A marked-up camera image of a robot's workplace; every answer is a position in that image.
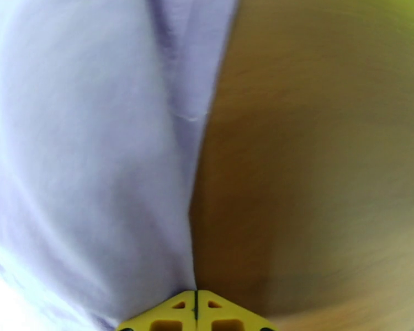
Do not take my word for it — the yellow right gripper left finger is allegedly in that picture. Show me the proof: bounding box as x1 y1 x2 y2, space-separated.
116 290 197 331

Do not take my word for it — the purple shirt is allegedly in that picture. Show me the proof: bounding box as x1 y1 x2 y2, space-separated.
0 0 241 331

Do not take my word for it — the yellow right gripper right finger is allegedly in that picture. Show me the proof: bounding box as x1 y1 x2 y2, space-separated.
197 290 279 331

